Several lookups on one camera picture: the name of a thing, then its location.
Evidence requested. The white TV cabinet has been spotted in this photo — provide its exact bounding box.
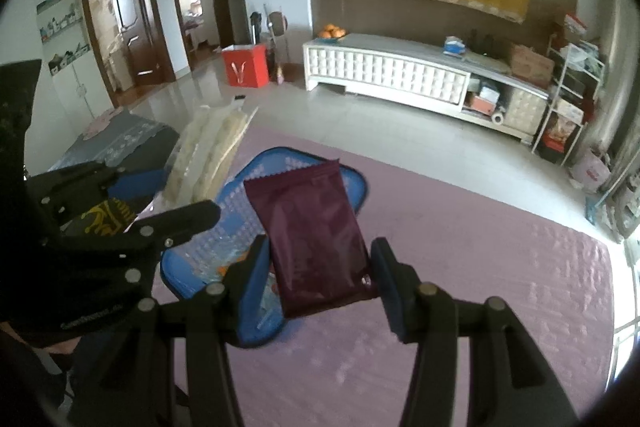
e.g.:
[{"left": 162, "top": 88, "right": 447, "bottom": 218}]
[{"left": 303, "top": 34, "right": 549, "bottom": 145}]

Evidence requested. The blue tissue box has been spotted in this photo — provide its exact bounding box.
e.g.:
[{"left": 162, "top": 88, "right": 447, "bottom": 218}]
[{"left": 442, "top": 36, "right": 466, "bottom": 56}]

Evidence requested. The pink shopping bag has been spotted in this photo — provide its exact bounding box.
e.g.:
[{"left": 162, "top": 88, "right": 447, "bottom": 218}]
[{"left": 570, "top": 150, "right": 611, "bottom": 193}]

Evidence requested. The white cracker pack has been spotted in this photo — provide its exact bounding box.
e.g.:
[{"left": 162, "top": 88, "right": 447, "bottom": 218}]
[{"left": 160, "top": 95, "right": 257, "bottom": 209}]

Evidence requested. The red paper bag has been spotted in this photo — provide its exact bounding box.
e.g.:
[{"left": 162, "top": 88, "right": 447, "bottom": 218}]
[{"left": 221, "top": 44, "right": 270, "bottom": 88}]

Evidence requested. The dark sofa with lace cover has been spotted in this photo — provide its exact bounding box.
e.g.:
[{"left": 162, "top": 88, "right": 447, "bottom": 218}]
[{"left": 46, "top": 106, "right": 181, "bottom": 238}]

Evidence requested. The white metal shelf rack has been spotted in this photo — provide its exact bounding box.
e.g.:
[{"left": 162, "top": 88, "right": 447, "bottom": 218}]
[{"left": 532, "top": 34, "right": 606, "bottom": 166}]

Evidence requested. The cardboard box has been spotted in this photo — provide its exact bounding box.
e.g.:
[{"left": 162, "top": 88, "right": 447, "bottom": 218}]
[{"left": 509, "top": 44, "right": 555, "bottom": 89}]

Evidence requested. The blue plastic basket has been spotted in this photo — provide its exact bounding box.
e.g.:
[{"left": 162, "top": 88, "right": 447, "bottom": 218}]
[{"left": 159, "top": 146, "right": 370, "bottom": 348}]

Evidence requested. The bowl of oranges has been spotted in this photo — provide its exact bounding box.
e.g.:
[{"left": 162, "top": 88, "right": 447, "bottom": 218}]
[{"left": 318, "top": 24, "right": 347, "bottom": 42}]

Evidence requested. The maroon snack packet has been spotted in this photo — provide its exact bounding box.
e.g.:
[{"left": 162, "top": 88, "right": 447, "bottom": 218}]
[{"left": 244, "top": 160, "right": 375, "bottom": 319}]

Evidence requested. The brown wooden door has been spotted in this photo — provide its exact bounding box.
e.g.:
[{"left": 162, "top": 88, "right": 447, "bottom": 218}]
[{"left": 113, "top": 0, "right": 163, "bottom": 86}]

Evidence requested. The light blue striped snack bag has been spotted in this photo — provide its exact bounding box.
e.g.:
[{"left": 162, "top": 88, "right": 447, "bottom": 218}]
[{"left": 172, "top": 229, "right": 250, "bottom": 282}]

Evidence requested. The tall silver air conditioner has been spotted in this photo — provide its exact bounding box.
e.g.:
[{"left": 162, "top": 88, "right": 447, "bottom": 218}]
[{"left": 582, "top": 0, "right": 639, "bottom": 150}]

